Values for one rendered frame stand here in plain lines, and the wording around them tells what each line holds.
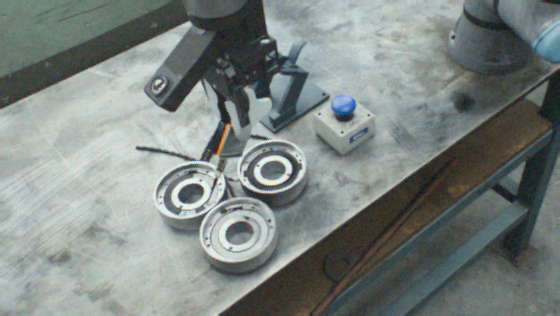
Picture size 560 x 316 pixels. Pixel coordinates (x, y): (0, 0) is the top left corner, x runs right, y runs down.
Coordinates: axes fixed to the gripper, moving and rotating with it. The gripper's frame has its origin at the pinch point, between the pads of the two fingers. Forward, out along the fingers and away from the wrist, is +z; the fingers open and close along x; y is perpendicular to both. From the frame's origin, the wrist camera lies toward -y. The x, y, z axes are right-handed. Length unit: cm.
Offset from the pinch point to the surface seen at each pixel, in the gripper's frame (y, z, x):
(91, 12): 30, 72, 158
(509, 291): 59, 93, -20
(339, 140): 15.2, 9.9, -4.8
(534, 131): 64, 38, -13
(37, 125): -17.8, 13.2, 37.8
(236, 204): -3.8, 10.1, -3.2
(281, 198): 1.8, 10.7, -6.6
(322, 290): 5.1, 38.2, -9.4
